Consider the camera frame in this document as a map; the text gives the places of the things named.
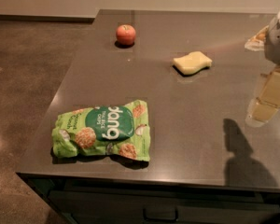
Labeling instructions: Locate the black drawer handle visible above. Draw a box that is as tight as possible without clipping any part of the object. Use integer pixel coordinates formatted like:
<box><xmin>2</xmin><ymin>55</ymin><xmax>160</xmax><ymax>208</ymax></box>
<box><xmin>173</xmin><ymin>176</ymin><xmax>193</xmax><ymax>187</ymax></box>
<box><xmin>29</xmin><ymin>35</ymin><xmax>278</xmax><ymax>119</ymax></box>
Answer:
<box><xmin>143</xmin><ymin>207</ymin><xmax>178</xmax><ymax>223</ymax></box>

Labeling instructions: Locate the green rice chip bag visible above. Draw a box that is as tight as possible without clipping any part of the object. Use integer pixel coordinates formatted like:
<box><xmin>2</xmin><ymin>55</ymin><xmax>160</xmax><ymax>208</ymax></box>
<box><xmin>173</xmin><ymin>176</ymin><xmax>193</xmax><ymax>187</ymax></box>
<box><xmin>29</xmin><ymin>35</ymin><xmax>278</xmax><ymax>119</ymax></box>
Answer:
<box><xmin>52</xmin><ymin>100</ymin><xmax>150</xmax><ymax>161</ymax></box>

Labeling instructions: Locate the dark cabinet drawer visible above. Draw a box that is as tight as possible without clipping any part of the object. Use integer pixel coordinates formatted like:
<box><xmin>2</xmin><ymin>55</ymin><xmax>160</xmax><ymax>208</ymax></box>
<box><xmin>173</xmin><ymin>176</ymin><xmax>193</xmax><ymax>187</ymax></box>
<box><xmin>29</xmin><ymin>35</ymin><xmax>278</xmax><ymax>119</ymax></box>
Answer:
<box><xmin>49</xmin><ymin>188</ymin><xmax>280</xmax><ymax>224</ymax></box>

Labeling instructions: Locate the clear plastic snack wrapper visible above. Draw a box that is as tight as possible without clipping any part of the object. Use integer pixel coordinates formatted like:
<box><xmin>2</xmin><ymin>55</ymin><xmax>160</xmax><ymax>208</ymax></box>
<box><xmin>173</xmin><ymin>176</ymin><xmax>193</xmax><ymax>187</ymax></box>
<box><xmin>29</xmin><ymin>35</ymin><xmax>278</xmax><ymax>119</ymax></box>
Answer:
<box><xmin>245</xmin><ymin>26</ymin><xmax>269</xmax><ymax>51</ymax></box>

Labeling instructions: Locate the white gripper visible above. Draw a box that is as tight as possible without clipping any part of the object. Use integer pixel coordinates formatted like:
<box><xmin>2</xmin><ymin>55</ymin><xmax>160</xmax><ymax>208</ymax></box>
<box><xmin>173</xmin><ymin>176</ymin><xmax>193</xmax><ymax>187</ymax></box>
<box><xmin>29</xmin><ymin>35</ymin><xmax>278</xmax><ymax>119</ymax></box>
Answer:
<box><xmin>245</xmin><ymin>11</ymin><xmax>280</xmax><ymax>127</ymax></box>

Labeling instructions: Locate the yellow sponge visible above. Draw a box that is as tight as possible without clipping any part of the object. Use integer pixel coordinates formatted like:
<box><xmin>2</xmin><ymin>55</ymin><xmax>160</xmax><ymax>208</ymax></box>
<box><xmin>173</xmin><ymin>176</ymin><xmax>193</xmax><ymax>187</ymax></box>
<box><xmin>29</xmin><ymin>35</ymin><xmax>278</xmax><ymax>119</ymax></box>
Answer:
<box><xmin>173</xmin><ymin>51</ymin><xmax>212</xmax><ymax>76</ymax></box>

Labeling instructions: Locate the red apple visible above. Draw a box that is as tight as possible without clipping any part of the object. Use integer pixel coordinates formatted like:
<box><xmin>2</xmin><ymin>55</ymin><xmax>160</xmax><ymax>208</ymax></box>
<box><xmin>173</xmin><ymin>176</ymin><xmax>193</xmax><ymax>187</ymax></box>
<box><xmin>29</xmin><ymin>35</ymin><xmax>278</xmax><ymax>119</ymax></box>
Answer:
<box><xmin>116</xmin><ymin>24</ymin><xmax>136</xmax><ymax>46</ymax></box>

